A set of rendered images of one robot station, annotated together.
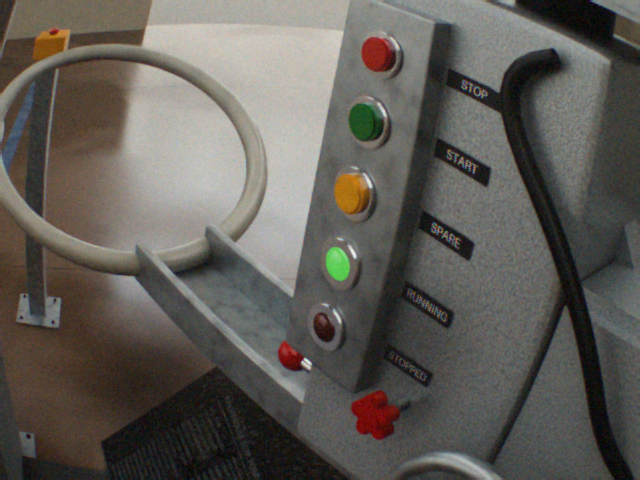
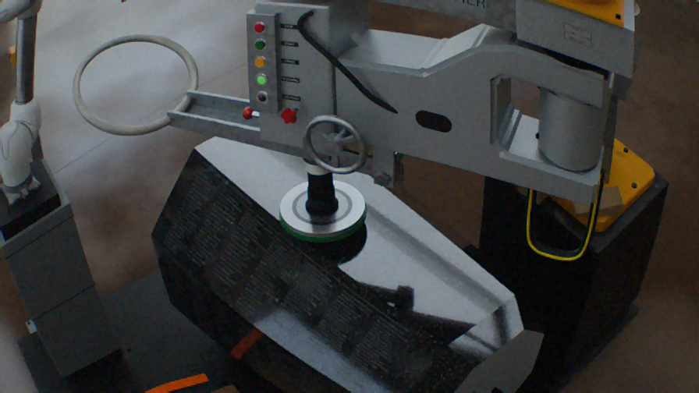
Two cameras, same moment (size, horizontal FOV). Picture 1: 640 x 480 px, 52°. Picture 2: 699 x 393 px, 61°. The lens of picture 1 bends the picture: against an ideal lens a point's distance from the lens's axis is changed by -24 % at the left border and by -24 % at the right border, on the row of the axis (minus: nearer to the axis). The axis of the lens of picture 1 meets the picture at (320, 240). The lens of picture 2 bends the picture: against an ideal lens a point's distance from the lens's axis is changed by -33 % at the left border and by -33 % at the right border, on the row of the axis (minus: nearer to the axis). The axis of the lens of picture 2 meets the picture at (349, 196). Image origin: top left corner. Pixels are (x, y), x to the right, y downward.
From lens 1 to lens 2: 133 cm
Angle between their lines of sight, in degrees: 20
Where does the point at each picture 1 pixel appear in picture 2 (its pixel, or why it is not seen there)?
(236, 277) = (204, 103)
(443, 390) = (306, 100)
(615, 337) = (356, 68)
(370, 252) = (270, 73)
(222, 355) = (218, 130)
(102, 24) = not seen: outside the picture
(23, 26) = not seen: outside the picture
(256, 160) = (189, 59)
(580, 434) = (362, 97)
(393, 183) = (271, 55)
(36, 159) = not seen: hidden behind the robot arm
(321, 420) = (268, 129)
